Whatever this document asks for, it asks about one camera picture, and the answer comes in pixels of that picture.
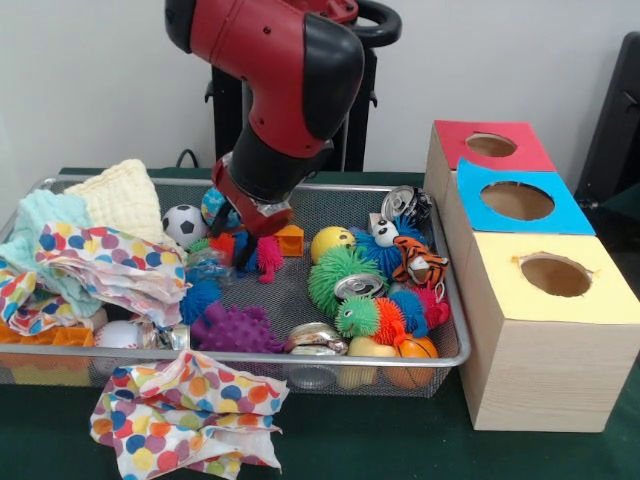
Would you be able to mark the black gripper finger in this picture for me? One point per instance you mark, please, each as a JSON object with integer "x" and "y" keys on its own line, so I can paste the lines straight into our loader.
{"x": 245, "y": 252}
{"x": 218, "y": 222}

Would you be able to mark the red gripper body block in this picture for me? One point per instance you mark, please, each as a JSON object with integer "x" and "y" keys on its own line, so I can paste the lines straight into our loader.
{"x": 272, "y": 222}

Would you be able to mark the white knitted cloth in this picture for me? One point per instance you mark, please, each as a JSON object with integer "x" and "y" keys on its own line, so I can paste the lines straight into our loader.
{"x": 115, "y": 195}

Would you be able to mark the polka dot cloth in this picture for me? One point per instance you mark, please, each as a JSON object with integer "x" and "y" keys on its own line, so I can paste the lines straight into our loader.
{"x": 110, "y": 265}
{"x": 25, "y": 300}
{"x": 190, "y": 415}

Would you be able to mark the mint green knitted cloth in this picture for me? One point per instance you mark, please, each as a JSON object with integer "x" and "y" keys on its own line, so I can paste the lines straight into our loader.
{"x": 35, "y": 225}

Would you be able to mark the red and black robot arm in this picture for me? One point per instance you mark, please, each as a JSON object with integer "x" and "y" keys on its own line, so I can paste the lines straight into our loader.
{"x": 280, "y": 70}

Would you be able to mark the wooden box with three holes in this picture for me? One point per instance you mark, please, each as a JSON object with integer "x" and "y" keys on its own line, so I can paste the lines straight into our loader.
{"x": 540, "y": 350}

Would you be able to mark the rainbow spiky caterpillar toy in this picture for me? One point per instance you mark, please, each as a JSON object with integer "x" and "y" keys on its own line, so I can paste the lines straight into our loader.
{"x": 385, "y": 317}
{"x": 268, "y": 258}

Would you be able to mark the small soccer ball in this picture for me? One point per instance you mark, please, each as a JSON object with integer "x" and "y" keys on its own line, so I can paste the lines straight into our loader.
{"x": 185, "y": 225}

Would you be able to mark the yellow ball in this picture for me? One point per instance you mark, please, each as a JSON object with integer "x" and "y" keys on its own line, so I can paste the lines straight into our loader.
{"x": 332, "y": 243}

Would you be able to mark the purple spiky ball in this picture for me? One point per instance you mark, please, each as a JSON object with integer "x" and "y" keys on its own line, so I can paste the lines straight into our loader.
{"x": 235, "y": 330}

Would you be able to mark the green spiky ball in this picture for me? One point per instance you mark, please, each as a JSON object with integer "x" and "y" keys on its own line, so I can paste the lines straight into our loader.
{"x": 335, "y": 278}

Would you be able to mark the orange striped tiger toy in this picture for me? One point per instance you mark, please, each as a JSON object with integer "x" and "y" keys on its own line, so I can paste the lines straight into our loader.
{"x": 420, "y": 262}

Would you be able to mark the green cloth side table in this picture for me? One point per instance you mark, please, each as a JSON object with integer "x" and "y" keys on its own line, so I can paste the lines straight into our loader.
{"x": 625, "y": 205}

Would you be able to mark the black upright panel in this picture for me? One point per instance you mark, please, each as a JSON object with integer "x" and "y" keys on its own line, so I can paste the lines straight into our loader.
{"x": 620, "y": 130}

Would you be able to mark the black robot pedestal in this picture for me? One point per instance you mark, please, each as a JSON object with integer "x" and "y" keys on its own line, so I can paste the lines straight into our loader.
{"x": 225, "y": 120}

